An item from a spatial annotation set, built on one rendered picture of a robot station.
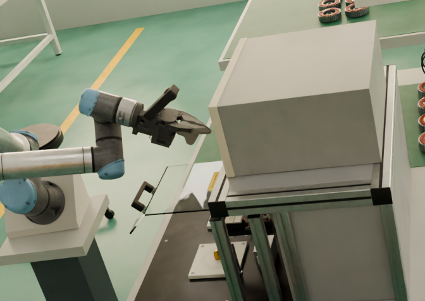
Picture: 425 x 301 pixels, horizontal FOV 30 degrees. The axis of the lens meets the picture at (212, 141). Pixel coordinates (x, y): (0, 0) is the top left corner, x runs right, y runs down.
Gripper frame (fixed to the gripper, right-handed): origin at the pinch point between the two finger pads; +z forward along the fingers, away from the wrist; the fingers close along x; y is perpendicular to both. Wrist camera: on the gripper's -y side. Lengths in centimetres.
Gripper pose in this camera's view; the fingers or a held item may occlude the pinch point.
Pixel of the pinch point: (207, 128)
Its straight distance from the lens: 213.4
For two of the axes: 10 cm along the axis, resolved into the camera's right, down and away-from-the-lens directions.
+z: 9.6, 2.7, -0.8
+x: -2.1, 5.0, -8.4
